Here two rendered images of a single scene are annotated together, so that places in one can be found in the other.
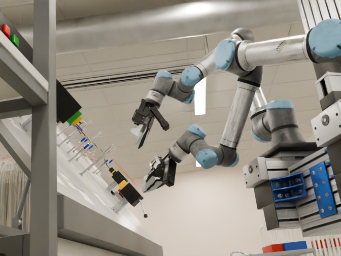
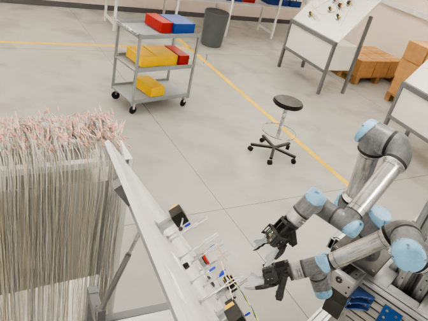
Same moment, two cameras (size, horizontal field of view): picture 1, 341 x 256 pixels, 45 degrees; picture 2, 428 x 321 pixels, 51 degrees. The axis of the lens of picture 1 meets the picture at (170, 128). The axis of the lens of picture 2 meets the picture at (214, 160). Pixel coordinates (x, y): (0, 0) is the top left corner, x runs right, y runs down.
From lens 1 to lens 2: 2.28 m
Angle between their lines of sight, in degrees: 63
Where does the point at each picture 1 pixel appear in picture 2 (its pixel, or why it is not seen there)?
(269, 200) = (339, 301)
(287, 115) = not seen: hidden behind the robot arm
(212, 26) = not seen: outside the picture
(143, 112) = (284, 238)
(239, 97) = (376, 249)
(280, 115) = not seen: hidden behind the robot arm
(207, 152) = (329, 293)
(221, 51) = (409, 257)
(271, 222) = (330, 310)
